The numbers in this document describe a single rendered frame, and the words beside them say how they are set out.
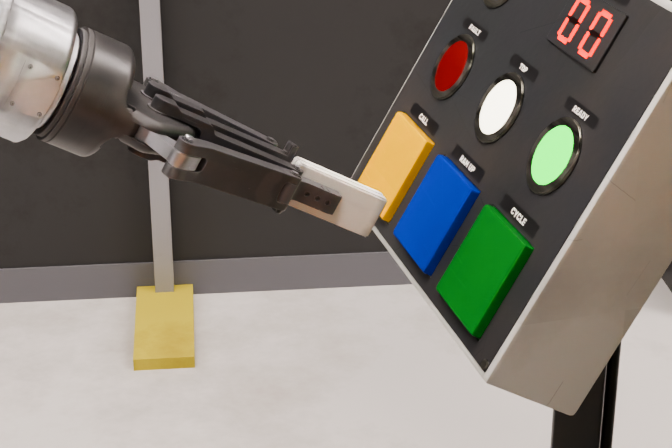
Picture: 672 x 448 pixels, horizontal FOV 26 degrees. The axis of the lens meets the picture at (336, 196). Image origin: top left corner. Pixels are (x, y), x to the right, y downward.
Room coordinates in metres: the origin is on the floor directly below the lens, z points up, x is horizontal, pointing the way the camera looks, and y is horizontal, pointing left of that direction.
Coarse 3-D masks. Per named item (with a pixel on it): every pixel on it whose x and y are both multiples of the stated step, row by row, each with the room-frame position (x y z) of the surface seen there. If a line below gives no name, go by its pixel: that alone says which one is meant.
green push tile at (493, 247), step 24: (480, 216) 0.95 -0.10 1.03; (504, 216) 0.95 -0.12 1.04; (480, 240) 0.94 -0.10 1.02; (504, 240) 0.91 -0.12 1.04; (456, 264) 0.94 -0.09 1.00; (480, 264) 0.92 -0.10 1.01; (504, 264) 0.90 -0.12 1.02; (456, 288) 0.93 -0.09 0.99; (480, 288) 0.90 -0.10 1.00; (504, 288) 0.89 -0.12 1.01; (456, 312) 0.91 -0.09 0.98; (480, 312) 0.89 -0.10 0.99; (480, 336) 0.88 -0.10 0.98
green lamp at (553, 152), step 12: (552, 132) 0.95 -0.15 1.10; (564, 132) 0.94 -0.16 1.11; (540, 144) 0.95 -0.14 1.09; (552, 144) 0.94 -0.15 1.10; (564, 144) 0.93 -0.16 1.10; (540, 156) 0.94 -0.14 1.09; (552, 156) 0.93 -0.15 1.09; (564, 156) 0.92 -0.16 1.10; (540, 168) 0.93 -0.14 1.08; (552, 168) 0.92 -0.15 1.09; (540, 180) 0.93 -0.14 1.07; (552, 180) 0.92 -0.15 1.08
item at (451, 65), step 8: (448, 48) 1.15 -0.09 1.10; (456, 48) 1.13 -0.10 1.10; (464, 48) 1.12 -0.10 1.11; (448, 56) 1.14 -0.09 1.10; (456, 56) 1.13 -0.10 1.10; (464, 56) 1.12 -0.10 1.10; (440, 64) 1.14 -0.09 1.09; (448, 64) 1.13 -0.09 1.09; (456, 64) 1.12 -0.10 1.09; (464, 64) 1.11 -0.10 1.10; (440, 72) 1.13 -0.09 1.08; (448, 72) 1.12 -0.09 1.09; (456, 72) 1.11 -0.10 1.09; (440, 80) 1.13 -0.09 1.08; (448, 80) 1.11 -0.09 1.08; (456, 80) 1.11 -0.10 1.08; (440, 88) 1.12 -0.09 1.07; (448, 88) 1.11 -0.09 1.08
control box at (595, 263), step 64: (512, 0) 1.11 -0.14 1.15; (576, 0) 1.02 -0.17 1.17; (640, 0) 0.96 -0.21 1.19; (512, 64) 1.05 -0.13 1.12; (576, 64) 0.98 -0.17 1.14; (640, 64) 0.92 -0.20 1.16; (384, 128) 1.17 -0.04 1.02; (448, 128) 1.08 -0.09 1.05; (512, 128) 1.00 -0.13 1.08; (576, 128) 0.93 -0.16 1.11; (640, 128) 0.88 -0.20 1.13; (512, 192) 0.95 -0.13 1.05; (576, 192) 0.89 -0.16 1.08; (640, 192) 0.88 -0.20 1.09; (448, 256) 0.97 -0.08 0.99; (576, 256) 0.86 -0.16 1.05; (640, 256) 0.88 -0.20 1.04; (448, 320) 0.92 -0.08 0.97; (512, 320) 0.86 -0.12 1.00; (576, 320) 0.87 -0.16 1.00; (512, 384) 0.85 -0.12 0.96; (576, 384) 0.87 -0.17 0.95
